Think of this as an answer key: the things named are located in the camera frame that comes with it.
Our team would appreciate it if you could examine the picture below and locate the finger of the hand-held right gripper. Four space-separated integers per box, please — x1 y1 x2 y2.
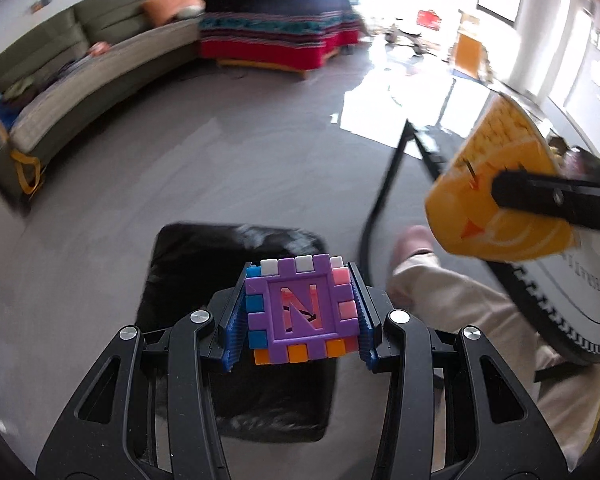
491 170 600 238

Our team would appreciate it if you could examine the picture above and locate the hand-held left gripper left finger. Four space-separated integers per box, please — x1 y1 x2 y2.
36 261 256 480

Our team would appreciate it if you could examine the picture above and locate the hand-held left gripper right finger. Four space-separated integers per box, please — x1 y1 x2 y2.
347 260 568 480

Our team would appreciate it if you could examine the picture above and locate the purple puzzle cube toy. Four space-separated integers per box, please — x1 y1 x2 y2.
245 254 361 365

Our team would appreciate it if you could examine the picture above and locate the black bin bag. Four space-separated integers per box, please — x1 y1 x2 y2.
139 222 337 443

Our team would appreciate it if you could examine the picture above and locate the person's beige trouser leg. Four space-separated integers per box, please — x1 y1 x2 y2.
387 255 600 471

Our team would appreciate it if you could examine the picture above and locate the person's pink slipper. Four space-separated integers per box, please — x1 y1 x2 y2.
392 225 433 266

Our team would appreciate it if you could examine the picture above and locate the round white table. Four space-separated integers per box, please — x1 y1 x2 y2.
405 80 600 366

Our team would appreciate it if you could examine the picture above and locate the black table leg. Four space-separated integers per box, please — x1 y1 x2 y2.
357 119 416 291

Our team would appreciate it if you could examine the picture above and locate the orange board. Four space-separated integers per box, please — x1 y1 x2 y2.
452 30 483 78

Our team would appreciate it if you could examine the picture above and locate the green curved sofa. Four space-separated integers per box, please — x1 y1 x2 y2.
0 0 221 201

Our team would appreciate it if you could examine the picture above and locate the table with striped blanket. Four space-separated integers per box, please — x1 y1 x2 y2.
197 0 363 73

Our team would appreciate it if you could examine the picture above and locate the green cloth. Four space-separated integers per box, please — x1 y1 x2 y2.
5 80 41 101

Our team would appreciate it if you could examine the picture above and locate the orange cushion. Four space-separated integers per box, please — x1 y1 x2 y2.
141 0 206 26

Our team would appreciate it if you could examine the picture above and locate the yellow strap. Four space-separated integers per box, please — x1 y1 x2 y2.
11 150 43 196

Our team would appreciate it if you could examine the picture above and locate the wooden bed frame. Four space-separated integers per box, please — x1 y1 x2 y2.
217 57 311 81

